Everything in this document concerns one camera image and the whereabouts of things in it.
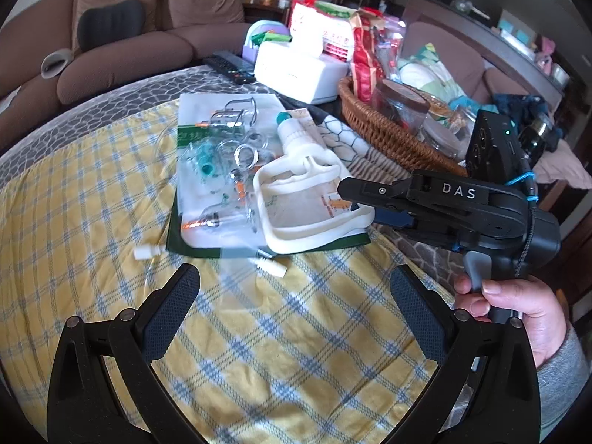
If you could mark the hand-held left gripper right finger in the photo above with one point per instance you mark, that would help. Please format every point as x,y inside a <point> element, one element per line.
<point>416,314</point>

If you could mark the white green bedding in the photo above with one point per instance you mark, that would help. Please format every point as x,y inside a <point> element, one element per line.
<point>425,71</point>

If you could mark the person's right forearm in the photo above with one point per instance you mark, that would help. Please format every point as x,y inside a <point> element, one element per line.
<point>562,388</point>

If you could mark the clear plastic tube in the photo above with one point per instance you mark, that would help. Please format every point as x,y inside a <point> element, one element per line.
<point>159,141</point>

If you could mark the dark wooden counter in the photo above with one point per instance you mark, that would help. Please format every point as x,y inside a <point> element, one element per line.
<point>485,32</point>

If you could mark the clear bag with teal part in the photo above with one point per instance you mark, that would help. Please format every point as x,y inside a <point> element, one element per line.
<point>203,162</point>

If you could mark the striped brown cloth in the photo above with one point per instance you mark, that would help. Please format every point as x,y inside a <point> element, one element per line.
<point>370,164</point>

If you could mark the dark grey lumbar cushion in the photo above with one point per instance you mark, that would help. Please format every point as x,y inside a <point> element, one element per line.
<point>111,23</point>

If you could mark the white red-patterned package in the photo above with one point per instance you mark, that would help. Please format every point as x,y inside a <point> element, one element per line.
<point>314,27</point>

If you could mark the large clear cupping cup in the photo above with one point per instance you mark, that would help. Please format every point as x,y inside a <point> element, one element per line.
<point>226,118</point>

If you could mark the white rectangular box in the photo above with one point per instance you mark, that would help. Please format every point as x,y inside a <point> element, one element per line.
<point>296,74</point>

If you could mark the purple storage box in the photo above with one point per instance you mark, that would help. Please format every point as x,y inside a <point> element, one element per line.
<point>252,51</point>

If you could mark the red snack bag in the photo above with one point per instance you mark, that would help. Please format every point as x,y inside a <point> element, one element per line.
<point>365,51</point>

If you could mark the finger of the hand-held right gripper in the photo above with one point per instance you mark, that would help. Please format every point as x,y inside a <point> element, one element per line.
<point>393,218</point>
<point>370,192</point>

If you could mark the white honeycomb-print cloth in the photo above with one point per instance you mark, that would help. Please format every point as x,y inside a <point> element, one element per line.
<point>342,134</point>

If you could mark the brown armchair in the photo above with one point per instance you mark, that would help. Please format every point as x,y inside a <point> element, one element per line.
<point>444,41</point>

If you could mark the clear plastic bag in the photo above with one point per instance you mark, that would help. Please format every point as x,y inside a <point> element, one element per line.
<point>391,51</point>

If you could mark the dark blue cloth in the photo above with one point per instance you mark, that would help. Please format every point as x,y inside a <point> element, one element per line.
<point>515,104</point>

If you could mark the white tape roll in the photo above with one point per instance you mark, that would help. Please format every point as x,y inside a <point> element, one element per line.
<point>48,70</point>

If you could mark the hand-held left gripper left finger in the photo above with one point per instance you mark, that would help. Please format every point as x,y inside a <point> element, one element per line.
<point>166,314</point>

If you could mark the yellow plaid tablecloth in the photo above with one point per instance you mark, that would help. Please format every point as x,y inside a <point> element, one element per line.
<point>92,203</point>

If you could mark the wicker basket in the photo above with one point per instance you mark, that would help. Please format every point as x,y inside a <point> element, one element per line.
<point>370,125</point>

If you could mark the white tube connector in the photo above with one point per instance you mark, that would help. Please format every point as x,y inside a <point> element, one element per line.
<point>145,252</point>
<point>273,268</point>

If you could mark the black thermos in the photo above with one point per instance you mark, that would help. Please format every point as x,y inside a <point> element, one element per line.
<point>536,134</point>

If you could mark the person's right hand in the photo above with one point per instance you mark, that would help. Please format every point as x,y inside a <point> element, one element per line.
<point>536,310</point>

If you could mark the clear jar brown lid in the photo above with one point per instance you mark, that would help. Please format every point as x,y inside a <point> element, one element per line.
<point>402,95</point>

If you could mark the clear jar grey lid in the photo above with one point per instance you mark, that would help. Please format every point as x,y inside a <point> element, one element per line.
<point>441,134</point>

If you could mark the white plastic bag with cups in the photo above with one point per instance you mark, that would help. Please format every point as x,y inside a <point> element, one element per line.
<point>296,203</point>

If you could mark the white cupping pump gun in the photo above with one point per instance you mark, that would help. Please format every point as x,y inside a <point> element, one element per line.
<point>296,141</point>

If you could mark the pink cloth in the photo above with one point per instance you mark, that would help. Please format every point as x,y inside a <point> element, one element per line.
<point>564,164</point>

